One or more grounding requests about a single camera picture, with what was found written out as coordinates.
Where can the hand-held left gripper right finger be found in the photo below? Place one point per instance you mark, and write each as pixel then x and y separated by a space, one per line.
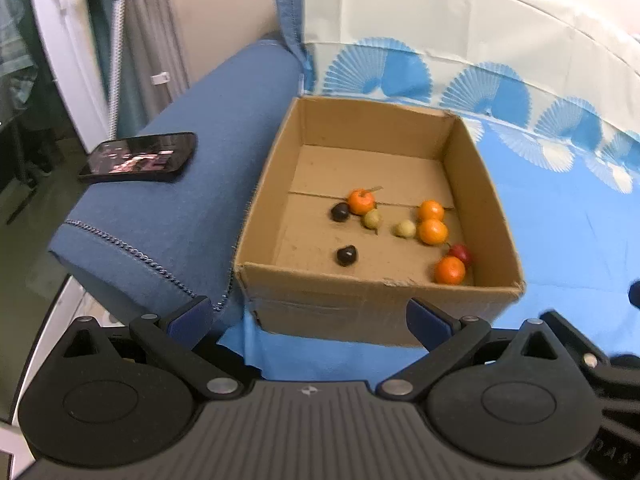
pixel 430 322

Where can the white patterned pole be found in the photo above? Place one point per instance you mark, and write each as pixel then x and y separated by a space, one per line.
pixel 117 60

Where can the white door frame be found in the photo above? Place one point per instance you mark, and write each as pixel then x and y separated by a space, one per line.
pixel 65 50

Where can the small orange fruit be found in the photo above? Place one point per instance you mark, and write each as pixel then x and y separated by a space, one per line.
pixel 433 232
pixel 361 202
pixel 449 271
pixel 431 209

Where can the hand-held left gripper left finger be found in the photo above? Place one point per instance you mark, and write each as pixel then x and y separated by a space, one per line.
pixel 192 320

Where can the brown cardboard box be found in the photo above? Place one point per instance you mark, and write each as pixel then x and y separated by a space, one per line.
pixel 380 310

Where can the white curtain clip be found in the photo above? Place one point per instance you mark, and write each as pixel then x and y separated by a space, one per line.
pixel 160 79

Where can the black smartphone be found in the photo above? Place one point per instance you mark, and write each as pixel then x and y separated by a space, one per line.
pixel 140 157

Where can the small dark fruit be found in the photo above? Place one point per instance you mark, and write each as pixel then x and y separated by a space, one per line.
pixel 346 256
pixel 340 212

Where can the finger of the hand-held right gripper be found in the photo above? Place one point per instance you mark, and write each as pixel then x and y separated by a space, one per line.
pixel 620 410

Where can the grey curtain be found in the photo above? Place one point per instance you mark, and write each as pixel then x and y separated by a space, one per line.
pixel 150 35

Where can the blue denim cloth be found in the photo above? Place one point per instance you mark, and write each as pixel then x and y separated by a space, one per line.
pixel 290 20

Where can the red cherry tomato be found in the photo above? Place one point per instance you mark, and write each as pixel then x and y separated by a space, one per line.
pixel 462 254

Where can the small yellow fruit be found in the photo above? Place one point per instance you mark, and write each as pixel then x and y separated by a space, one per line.
pixel 405 229
pixel 373 220

